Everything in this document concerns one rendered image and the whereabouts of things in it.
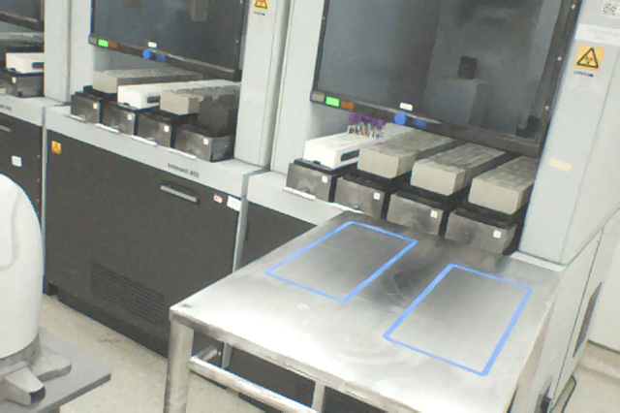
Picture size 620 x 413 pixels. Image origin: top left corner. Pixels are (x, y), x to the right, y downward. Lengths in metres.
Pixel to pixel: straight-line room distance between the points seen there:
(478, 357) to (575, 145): 0.73
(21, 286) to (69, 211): 1.53
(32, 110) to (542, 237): 1.70
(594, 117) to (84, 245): 1.65
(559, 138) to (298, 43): 0.71
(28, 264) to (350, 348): 0.43
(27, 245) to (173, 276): 1.25
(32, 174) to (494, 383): 1.97
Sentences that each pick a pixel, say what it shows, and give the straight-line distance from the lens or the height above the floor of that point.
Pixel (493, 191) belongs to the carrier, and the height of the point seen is 0.86.
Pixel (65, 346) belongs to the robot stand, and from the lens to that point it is 1.11.
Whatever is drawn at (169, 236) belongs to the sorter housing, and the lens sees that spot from 2.13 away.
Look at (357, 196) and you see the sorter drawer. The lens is 1.70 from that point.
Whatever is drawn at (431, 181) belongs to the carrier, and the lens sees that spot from 1.69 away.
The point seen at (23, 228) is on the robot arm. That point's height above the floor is 0.92.
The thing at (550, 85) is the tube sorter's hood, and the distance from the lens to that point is 1.57.
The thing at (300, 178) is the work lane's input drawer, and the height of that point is 0.77.
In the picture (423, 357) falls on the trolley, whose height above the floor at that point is 0.82.
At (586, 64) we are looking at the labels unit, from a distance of 1.57.
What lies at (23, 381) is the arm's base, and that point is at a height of 0.73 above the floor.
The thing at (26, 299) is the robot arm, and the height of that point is 0.83.
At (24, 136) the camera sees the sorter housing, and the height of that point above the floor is 0.61.
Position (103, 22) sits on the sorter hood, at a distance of 2.34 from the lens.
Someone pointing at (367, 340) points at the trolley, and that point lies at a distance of 0.95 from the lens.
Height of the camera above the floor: 1.28
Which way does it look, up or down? 18 degrees down
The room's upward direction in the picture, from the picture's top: 8 degrees clockwise
